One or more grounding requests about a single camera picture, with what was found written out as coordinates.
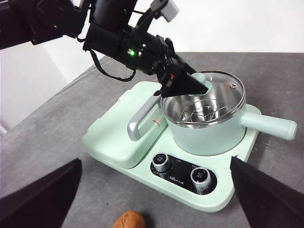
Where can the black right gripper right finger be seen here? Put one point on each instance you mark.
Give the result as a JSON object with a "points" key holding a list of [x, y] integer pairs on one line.
{"points": [[273, 202]]}

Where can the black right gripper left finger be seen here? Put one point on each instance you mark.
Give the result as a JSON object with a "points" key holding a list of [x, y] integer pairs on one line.
{"points": [[42, 202]]}

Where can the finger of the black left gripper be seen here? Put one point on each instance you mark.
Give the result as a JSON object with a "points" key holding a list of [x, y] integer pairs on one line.
{"points": [[183, 83], [185, 64]]}

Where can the glass lid with green knob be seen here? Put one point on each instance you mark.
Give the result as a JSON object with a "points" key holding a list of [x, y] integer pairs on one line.
{"points": [[200, 79]]}

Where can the brown potato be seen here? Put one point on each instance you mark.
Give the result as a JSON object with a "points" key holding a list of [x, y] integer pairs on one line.
{"points": [[129, 221]]}

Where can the steel steamer rack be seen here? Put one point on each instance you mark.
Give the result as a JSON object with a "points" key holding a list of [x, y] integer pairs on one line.
{"points": [[199, 112]]}

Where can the mint green cooker base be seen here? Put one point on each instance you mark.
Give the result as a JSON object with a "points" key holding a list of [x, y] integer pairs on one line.
{"points": [[213, 199]]}

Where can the silver black control knob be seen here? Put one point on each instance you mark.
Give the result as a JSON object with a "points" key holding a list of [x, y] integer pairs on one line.
{"points": [[161, 161], [200, 178]]}

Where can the mint green hinged grill cover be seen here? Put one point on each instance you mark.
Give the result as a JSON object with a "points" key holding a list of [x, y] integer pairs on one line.
{"points": [[114, 135]]}

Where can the black control panel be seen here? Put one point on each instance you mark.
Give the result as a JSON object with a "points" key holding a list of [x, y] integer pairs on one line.
{"points": [[180, 171]]}

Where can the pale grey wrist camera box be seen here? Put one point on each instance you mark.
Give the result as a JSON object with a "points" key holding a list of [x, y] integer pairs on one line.
{"points": [[170, 10]]}

